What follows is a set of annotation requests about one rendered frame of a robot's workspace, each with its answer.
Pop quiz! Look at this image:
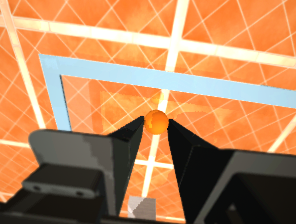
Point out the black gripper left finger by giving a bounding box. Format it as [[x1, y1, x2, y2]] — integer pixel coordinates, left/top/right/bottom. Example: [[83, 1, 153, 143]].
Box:
[[28, 116, 145, 217]]

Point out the clear pale blue wall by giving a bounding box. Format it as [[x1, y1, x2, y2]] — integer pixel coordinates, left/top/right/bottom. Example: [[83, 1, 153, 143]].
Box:
[[39, 54, 296, 131]]

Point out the clear l-shaped low wall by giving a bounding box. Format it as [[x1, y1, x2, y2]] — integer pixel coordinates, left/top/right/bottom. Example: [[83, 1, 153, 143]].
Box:
[[62, 57, 263, 133]]

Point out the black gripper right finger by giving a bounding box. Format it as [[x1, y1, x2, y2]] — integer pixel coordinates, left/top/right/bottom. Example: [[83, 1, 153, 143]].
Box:
[[167, 119, 296, 224]]

